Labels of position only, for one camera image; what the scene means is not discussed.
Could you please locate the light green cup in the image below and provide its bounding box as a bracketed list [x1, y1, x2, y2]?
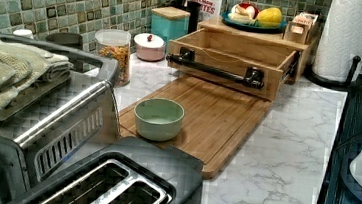
[134, 98, 185, 142]

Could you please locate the bamboo cutting board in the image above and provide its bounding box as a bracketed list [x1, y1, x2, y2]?
[112, 68, 274, 185]

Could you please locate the pink pot with white lid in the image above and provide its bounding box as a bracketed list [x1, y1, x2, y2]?
[134, 33, 166, 61]

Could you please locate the teal canister with wooden lid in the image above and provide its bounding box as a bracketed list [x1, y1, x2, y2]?
[150, 6, 190, 46]

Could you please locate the wooden drawer box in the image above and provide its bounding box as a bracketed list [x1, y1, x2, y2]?
[168, 17, 315, 101]

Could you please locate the glass jar of pasta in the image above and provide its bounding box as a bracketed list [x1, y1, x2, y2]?
[95, 29, 131, 87]

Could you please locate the black two-slot toaster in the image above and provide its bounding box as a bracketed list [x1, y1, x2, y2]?
[7, 137, 203, 204]

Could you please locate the teal plate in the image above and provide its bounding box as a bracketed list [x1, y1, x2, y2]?
[221, 12, 287, 34]

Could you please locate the black utensil holder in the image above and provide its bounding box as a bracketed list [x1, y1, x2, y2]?
[172, 0, 200, 34]

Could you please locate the red and white fruit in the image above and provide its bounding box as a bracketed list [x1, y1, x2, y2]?
[227, 2, 259, 25]

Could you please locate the yellow fruit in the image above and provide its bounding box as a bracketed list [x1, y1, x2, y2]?
[256, 7, 283, 28]

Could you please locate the small wooden tea box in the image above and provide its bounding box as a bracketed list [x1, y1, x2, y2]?
[284, 12, 319, 45]

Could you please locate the black paper towel holder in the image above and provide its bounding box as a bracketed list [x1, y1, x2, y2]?
[304, 50, 362, 92]

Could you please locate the small white jar lid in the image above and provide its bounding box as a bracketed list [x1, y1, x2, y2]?
[13, 29, 34, 39]

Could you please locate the folded beige towel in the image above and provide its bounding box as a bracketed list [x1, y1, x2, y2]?
[0, 39, 73, 121]

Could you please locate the paper towel roll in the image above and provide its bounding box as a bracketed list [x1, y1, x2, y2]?
[313, 0, 362, 81]

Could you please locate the stainless toaster oven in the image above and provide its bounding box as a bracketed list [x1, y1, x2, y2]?
[0, 35, 120, 204]

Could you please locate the black drawer handle bar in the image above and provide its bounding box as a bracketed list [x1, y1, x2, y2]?
[166, 47, 265, 90]

